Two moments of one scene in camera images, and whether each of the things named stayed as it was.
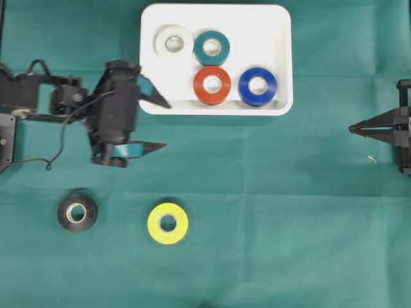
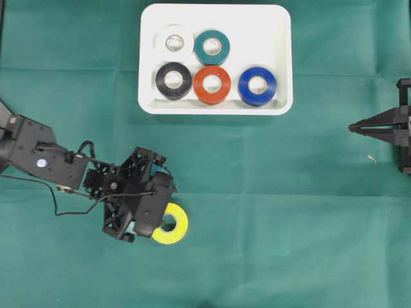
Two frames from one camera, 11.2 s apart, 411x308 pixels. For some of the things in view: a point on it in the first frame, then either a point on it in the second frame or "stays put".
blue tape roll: (253, 99) stays put
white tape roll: (173, 41) stays put
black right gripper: (399, 119) stays put
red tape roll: (214, 98) stays put
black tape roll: (88, 220) to (169, 93)
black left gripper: (113, 112) to (137, 192)
